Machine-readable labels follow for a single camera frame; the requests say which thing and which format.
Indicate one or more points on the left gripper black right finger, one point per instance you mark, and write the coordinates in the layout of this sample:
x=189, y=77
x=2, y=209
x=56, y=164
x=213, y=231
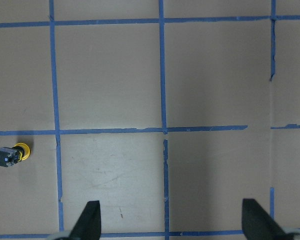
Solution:
x=257, y=224

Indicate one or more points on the yellow push button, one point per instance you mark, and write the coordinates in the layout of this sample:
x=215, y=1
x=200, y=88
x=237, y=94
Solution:
x=10, y=156

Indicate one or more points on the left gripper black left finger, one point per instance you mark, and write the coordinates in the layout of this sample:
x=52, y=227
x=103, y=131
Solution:
x=88, y=225

